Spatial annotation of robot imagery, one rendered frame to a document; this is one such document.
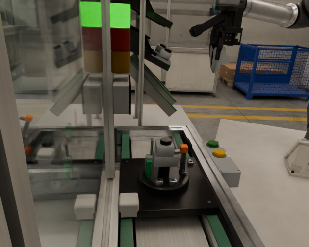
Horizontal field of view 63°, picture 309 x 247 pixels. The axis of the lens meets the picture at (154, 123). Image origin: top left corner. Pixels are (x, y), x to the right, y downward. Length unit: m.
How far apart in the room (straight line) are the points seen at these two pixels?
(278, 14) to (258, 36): 8.92
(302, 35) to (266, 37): 1.26
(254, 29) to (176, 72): 5.52
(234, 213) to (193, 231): 0.11
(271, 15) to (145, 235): 0.92
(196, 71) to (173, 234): 4.48
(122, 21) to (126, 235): 0.47
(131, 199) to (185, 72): 4.45
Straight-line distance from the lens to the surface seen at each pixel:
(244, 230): 0.65
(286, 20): 1.24
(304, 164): 1.08
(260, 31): 10.12
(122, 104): 0.60
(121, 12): 0.60
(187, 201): 0.66
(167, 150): 0.65
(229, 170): 0.83
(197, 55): 4.95
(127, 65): 0.62
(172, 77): 4.96
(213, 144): 0.94
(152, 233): 0.65
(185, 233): 0.66
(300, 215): 0.92
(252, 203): 0.89
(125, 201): 0.62
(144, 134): 1.04
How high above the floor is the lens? 1.39
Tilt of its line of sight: 23 degrees down
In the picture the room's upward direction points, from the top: 3 degrees clockwise
